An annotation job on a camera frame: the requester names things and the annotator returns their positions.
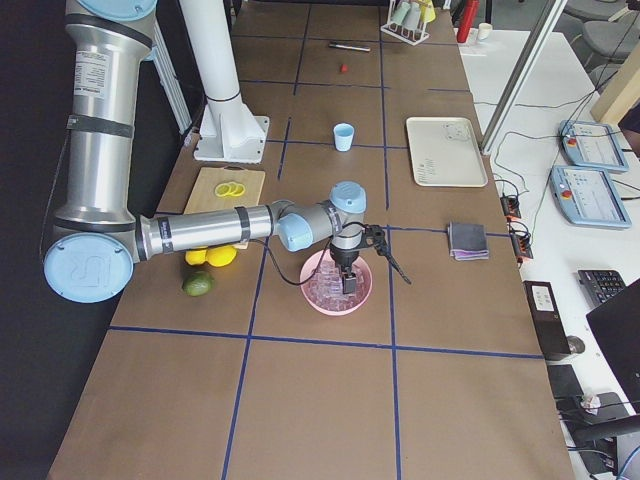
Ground aluminium frame post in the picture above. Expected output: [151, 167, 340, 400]
[480, 0, 567, 155]

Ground white camera pole base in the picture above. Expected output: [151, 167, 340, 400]
[180, 0, 270, 164]

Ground laptop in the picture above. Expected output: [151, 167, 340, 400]
[587, 280, 640, 402]

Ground cream bear tray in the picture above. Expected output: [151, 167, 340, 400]
[405, 117, 488, 188]

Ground teach pendant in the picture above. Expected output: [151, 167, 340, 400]
[558, 120, 629, 173]
[550, 165, 632, 229]

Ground avocado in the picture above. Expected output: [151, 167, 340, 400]
[182, 270, 214, 297]

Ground black keyboard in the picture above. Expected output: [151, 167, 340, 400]
[578, 270, 626, 306]

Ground white wire cup rack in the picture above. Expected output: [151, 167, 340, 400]
[380, 1, 430, 46]

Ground yellow cup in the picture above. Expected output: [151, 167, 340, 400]
[417, 0, 436, 24]

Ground steel muddler rod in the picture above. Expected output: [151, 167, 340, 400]
[328, 41, 371, 53]

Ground folded grey cloth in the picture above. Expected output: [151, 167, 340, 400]
[447, 222, 489, 261]

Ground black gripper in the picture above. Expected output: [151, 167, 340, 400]
[329, 243, 359, 294]

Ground white cup on rack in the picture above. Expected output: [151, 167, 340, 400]
[402, 2, 422, 31]

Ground pink bowl of ice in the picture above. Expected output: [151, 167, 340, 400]
[300, 251, 372, 316]

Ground white paper cup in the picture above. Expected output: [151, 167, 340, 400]
[476, 22, 493, 42]

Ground wooden cutting board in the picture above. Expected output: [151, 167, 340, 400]
[182, 167, 265, 251]

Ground lower teach pendant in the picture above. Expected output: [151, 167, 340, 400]
[550, 165, 632, 229]

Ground black box with label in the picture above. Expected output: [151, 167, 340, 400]
[523, 280, 571, 361]

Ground lemon slices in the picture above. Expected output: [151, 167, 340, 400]
[214, 181, 246, 198]

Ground light blue cup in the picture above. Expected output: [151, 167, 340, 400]
[333, 123, 355, 152]

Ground upper teach pendant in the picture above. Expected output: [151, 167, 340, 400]
[558, 120, 629, 173]

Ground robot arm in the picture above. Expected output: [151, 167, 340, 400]
[44, 1, 366, 303]

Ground mint green cup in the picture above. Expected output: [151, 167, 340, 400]
[388, 0, 411, 26]

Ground red bottle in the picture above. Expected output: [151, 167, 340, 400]
[456, 0, 480, 44]

